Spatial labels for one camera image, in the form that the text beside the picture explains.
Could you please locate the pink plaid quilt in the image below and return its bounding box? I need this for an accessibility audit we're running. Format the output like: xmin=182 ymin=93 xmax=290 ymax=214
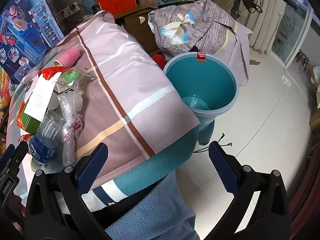
xmin=6 ymin=11 xmax=199 ymax=211

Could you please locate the cardboard scrap on floor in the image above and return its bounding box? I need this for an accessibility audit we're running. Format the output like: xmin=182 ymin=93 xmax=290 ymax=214
xmin=249 ymin=60 xmax=261 ymax=66

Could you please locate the clear water bottle blue label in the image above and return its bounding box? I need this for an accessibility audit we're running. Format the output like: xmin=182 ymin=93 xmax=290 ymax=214
xmin=28 ymin=109 xmax=65 ymax=172

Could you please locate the brown wooden cabinet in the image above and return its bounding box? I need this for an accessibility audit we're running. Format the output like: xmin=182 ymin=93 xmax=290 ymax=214
xmin=114 ymin=5 xmax=160 ymax=56

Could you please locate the white curtain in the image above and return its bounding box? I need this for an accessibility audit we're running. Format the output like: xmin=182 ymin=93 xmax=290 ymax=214
xmin=246 ymin=0 xmax=286 ymax=54

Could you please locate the wall power socket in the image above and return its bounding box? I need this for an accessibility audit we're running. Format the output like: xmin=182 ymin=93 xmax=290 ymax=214
xmin=60 ymin=2 xmax=80 ymax=18

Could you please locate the green white medicine box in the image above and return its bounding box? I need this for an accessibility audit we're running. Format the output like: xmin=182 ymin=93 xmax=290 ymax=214
xmin=16 ymin=72 xmax=62 ymax=134

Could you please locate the red snack wrapper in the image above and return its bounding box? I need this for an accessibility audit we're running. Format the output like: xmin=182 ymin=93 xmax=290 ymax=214
xmin=39 ymin=66 xmax=68 ymax=80

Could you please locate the purple striped cloth bundle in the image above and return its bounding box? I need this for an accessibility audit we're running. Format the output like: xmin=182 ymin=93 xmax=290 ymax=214
xmin=148 ymin=0 xmax=252 ymax=86

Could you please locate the black cable on floor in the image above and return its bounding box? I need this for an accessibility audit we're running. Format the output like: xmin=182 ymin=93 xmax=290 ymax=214
xmin=194 ymin=132 xmax=233 ymax=153

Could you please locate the blue toy box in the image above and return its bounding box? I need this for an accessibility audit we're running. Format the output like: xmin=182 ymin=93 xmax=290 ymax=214
xmin=1 ymin=0 xmax=64 ymax=83

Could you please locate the pink paper cup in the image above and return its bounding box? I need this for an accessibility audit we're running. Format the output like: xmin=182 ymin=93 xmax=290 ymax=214
xmin=54 ymin=47 xmax=81 ymax=68

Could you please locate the green melon seed packet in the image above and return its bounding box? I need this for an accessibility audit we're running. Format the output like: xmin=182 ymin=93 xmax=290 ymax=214
xmin=54 ymin=68 xmax=97 ymax=95

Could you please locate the teal plastic trash bin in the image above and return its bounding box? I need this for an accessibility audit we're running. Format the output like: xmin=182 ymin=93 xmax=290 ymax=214
xmin=164 ymin=52 xmax=239 ymax=145

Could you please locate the red round stool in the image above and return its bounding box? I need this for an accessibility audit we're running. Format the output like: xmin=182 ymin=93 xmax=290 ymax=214
xmin=151 ymin=54 xmax=166 ymax=69

